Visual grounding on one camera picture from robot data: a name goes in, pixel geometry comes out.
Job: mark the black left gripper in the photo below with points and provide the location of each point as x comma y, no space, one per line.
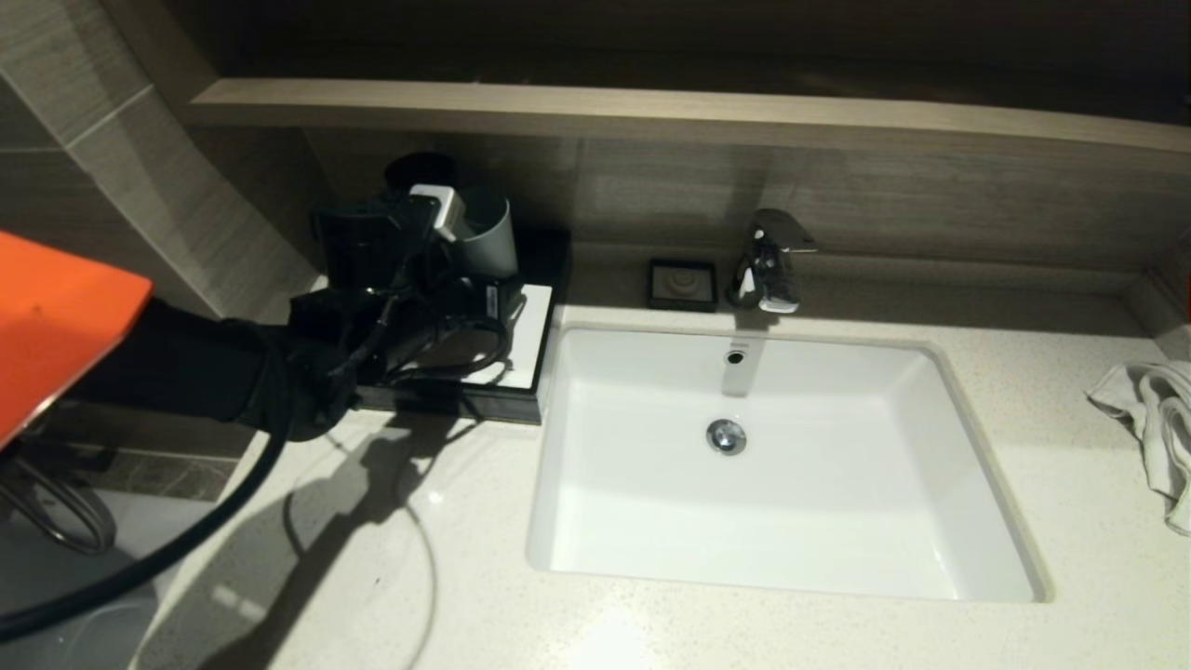
475,312

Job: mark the grey plastic cup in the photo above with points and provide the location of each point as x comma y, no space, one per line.
488,237

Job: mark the orange robot shoulder cover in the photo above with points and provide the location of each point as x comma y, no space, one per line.
56,326

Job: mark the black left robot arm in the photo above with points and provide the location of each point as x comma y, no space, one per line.
233,372

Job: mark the black amenity box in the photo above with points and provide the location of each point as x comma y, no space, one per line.
544,261

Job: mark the white rectangular mat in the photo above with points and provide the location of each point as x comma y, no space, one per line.
532,344

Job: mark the black plastic cup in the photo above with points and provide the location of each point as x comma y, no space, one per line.
423,172

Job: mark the black square soap dish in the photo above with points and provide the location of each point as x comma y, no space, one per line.
683,285

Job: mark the chrome sink drain stopper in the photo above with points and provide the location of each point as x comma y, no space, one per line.
725,436

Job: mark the chrome faucet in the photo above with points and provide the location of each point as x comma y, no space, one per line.
770,270

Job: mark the white rectangular sink basin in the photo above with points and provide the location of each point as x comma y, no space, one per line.
791,521

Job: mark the grey toilet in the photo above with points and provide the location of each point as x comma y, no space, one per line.
74,623

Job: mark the white crumpled towel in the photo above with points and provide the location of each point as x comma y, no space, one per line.
1158,419

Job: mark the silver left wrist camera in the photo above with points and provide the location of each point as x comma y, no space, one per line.
437,212

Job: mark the light wooden wall shelf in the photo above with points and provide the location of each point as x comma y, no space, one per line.
651,116

